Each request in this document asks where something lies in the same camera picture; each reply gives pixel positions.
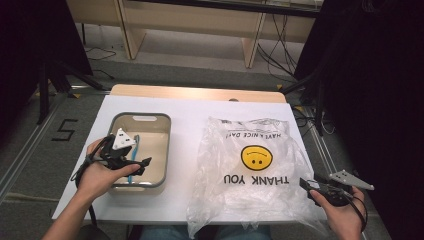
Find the blue toothbrush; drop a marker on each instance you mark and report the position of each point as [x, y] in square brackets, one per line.
[134, 151]

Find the person's legs in jeans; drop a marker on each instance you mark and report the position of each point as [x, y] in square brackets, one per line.
[160, 233]

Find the black curtain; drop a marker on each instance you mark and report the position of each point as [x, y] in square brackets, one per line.
[33, 40]
[383, 100]

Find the black metal stand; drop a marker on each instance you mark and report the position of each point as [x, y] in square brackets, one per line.
[320, 100]
[43, 93]

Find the metal floor rail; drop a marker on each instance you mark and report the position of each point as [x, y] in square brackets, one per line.
[26, 150]
[328, 153]

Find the clear plastic bag yellow smiley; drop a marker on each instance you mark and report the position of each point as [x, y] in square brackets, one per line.
[253, 193]

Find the person's left hand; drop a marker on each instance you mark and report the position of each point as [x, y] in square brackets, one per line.
[96, 180]

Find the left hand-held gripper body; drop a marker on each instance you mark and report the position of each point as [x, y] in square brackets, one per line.
[121, 140]

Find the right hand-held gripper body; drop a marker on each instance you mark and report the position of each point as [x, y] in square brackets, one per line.
[335, 195]

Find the white table board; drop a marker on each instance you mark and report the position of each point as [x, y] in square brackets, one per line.
[186, 133]

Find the person's right hand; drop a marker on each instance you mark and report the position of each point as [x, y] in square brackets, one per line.
[345, 216]

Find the beige bin with grey rim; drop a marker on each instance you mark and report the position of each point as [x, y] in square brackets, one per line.
[155, 146]

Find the light wooden desk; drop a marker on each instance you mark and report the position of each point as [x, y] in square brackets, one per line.
[186, 16]

